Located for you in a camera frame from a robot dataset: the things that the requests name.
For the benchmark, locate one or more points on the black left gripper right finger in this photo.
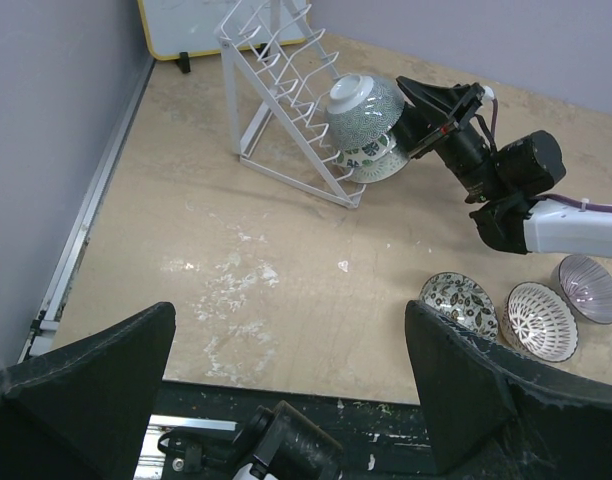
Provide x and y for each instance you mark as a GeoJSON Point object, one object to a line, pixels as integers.
{"type": "Point", "coordinates": [491, 412]}

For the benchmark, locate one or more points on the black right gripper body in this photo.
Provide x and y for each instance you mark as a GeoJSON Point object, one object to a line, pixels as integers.
{"type": "Point", "coordinates": [468, 153]}

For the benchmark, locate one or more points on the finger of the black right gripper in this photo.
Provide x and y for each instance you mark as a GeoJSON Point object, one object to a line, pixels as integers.
{"type": "Point", "coordinates": [432, 106]}

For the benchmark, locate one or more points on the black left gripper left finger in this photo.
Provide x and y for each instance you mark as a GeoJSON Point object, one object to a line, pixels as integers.
{"type": "Point", "coordinates": [81, 411]}

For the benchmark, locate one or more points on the teal triangle pattern bowl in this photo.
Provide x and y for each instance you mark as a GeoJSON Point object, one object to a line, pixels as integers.
{"type": "Point", "coordinates": [385, 167]}

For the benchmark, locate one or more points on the grey hexagon red-rim bowl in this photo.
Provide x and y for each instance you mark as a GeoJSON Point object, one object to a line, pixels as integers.
{"type": "Point", "coordinates": [360, 108]}

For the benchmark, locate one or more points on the green leaf pattern bowl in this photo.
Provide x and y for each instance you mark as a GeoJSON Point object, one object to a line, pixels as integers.
{"type": "Point", "coordinates": [367, 154]}

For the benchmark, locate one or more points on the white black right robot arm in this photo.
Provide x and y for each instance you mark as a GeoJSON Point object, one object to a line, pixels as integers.
{"type": "Point", "coordinates": [518, 213]}

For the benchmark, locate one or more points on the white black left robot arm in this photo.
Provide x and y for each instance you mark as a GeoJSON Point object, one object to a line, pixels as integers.
{"type": "Point", "coordinates": [484, 412]}

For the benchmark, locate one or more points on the maroon triangle pattern bowl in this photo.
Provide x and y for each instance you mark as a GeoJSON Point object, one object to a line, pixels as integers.
{"type": "Point", "coordinates": [537, 322]}

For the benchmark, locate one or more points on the brown floral pattern bowl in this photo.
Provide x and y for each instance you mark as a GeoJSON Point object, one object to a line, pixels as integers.
{"type": "Point", "coordinates": [463, 300]}

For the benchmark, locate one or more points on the purple striped bowl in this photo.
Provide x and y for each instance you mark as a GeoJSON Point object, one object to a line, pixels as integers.
{"type": "Point", "coordinates": [586, 286]}

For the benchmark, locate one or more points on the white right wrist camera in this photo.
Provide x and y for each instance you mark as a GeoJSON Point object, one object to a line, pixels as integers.
{"type": "Point", "coordinates": [486, 95]}

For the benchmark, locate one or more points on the aluminium left side rail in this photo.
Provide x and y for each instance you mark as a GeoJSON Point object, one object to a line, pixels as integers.
{"type": "Point", "coordinates": [46, 324]}

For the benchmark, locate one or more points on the white wire dish rack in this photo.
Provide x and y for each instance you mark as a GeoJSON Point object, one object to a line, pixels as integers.
{"type": "Point", "coordinates": [276, 69]}

